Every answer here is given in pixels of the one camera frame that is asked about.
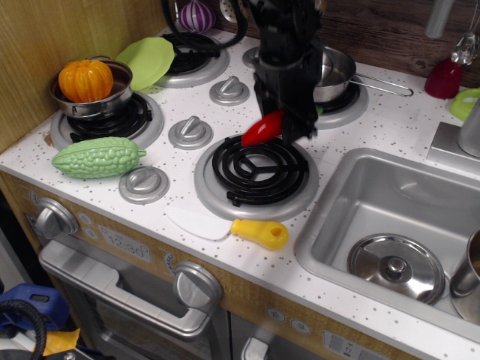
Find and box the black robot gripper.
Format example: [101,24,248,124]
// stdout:
[253,48,323,146]

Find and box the red toy chili pepper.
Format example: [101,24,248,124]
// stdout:
[241,109,284,147]

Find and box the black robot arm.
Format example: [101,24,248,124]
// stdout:
[241,1,323,147]

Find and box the steel pot lid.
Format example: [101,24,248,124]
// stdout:
[346,233,446,305]

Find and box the front right black burner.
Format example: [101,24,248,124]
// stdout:
[193,135,319,221]

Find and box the silver stovetop knob upper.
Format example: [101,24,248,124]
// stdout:
[209,76,250,107]

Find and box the silver stovetop knob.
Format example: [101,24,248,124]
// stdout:
[168,115,213,150]
[118,166,170,205]
[209,76,250,107]
[242,46,259,70]

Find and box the silver stovetop knob back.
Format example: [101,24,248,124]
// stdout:
[242,46,259,70]

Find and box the silver stovetop knob middle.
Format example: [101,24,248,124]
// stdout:
[168,115,213,150]

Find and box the back left black burner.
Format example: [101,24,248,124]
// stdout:
[154,34,230,89]

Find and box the hanging silver strainer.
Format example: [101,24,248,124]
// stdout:
[219,0,237,23]

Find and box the purple striped toy onion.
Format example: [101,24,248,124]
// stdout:
[178,0,216,34]

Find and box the red toy cup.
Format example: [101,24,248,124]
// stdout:
[424,58,463,99]

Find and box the front left black burner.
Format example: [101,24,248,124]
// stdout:
[50,92,164,151]

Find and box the light green plastic plate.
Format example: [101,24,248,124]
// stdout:
[115,37,175,91]

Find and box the silver toy faucet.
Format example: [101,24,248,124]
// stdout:
[427,100,479,176]

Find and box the silver stovetop knob front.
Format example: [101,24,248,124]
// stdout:
[118,166,170,205]

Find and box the light green plastic utensil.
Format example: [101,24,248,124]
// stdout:
[449,88,480,122]

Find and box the hanging silver utensil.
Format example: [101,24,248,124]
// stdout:
[450,0,479,66]

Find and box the silver oven knob right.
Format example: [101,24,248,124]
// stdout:
[172,261,224,310]

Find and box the silver oven knob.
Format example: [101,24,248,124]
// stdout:
[172,261,224,310]
[35,197,80,240]

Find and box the green toy bitter gourd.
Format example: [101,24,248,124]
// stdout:
[51,136,147,179]

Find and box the orange toy pumpkin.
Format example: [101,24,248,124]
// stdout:
[58,59,113,104]

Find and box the steel cup at right edge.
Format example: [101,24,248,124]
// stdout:
[449,229,479,325]

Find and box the silver oven knob left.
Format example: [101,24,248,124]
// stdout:
[35,197,80,240]

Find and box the blue plastic object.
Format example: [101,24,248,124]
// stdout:
[1,283,70,331]

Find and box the yellow cloth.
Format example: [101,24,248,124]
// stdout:
[43,328,80,356]

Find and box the steel saucepan with wire handle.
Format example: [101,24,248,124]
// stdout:
[313,46,414,103]

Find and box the white knife with yellow handle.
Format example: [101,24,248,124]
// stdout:
[164,205,290,251]

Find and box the steel pot with handles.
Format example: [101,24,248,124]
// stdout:
[49,59,133,121]

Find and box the silver pole on wall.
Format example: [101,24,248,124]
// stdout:
[424,0,455,38]

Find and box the silver oven door handle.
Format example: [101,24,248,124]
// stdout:
[39,241,209,341]

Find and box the black braided hose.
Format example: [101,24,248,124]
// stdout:
[0,298,48,357]

